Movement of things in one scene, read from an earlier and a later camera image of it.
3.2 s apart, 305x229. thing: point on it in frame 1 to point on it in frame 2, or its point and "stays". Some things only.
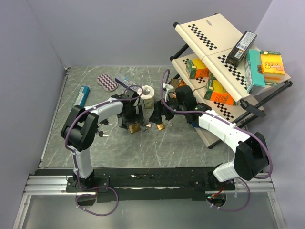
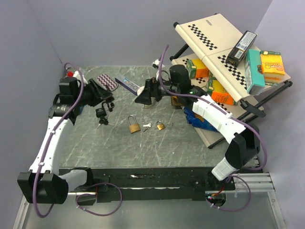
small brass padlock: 160,127 stays
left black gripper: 137,118 to 99,94
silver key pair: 147,126 stays
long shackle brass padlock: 135,128 stays
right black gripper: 159,110 to 144,97
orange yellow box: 272,67 stays
